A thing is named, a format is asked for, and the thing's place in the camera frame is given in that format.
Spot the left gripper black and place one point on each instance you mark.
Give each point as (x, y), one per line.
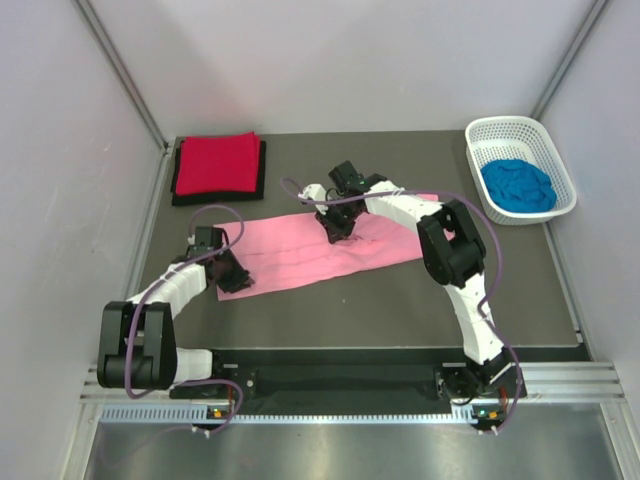
(240, 279)

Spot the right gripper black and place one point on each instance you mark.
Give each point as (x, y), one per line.
(334, 232)

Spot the pink t shirt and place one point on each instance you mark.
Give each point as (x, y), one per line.
(292, 251)

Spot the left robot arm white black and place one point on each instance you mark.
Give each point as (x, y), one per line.
(138, 349)

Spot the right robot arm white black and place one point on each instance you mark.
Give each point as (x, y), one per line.
(452, 251)

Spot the folded black t shirt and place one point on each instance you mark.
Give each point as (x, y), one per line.
(221, 196)

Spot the folded red t shirt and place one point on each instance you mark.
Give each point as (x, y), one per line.
(213, 164)

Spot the white plastic basket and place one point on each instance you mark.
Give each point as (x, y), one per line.
(517, 137)

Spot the blue t shirt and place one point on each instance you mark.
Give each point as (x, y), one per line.
(518, 186)

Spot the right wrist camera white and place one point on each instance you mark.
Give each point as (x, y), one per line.
(314, 195)

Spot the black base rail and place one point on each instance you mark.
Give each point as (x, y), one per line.
(357, 381)

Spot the grey slotted cable duct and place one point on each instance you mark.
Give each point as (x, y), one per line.
(202, 414)

